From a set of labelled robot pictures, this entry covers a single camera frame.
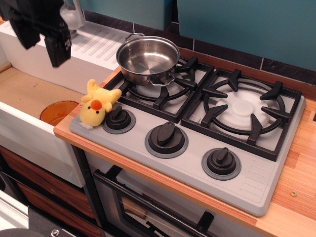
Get oven door with handle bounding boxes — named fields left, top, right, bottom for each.
left=93, top=165, right=251, bottom=237

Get stainless steel pan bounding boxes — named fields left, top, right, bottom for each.
left=116, top=33, right=180, bottom=86

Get grey toy stove top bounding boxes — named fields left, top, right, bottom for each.
left=70, top=57, right=306, bottom=216

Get wooden drawer fronts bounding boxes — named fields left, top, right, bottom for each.
left=0, top=147, right=105, bottom=237

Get black right stove knob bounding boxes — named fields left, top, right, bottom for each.
left=201, top=147, right=241, bottom=181

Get black burner grate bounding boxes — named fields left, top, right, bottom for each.
left=104, top=57, right=215, bottom=123
left=181, top=68, right=306, bottom=161

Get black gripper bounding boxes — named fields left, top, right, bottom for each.
left=0, top=0, right=72, bottom=68

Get black stove knob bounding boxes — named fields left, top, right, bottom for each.
left=102, top=106, right=136, bottom=134
left=201, top=147, right=241, bottom=181
left=145, top=121, right=189, bottom=159

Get black right burner grate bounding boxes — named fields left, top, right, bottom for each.
left=181, top=68, right=306, bottom=161

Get black middle stove knob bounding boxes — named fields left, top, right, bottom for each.
left=145, top=121, right=189, bottom=159

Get black left stove knob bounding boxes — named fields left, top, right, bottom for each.
left=102, top=106, right=136, bottom=134

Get white toy sink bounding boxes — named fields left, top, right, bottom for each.
left=0, top=22, right=127, bottom=187

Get grey toy faucet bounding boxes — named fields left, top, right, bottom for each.
left=60, top=0, right=85, bottom=39

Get orange sink drain disc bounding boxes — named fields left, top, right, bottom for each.
left=39, top=101, right=78, bottom=126

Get yellow stuffed duck toy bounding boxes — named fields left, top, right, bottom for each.
left=79, top=79, right=122, bottom=129

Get black left burner grate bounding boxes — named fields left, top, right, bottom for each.
left=104, top=57, right=215, bottom=123

